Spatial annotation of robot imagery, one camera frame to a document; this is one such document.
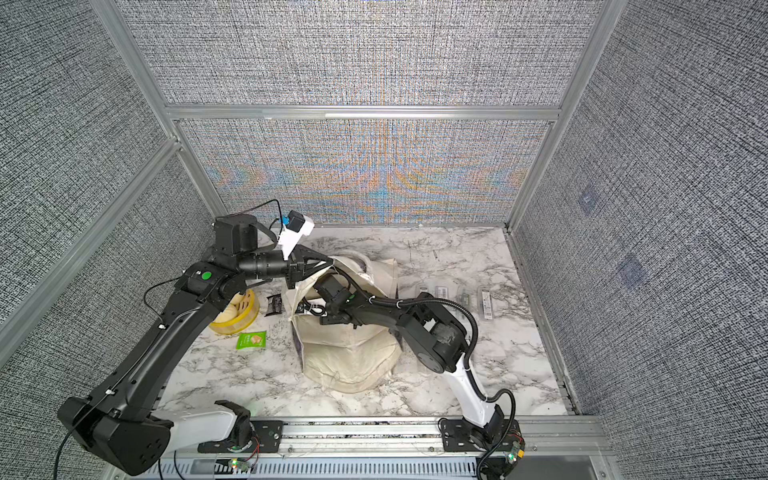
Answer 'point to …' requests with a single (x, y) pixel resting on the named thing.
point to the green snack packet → (256, 339)
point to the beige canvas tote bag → (348, 357)
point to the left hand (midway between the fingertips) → (334, 258)
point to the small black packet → (274, 305)
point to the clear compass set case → (423, 289)
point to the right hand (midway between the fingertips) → (324, 291)
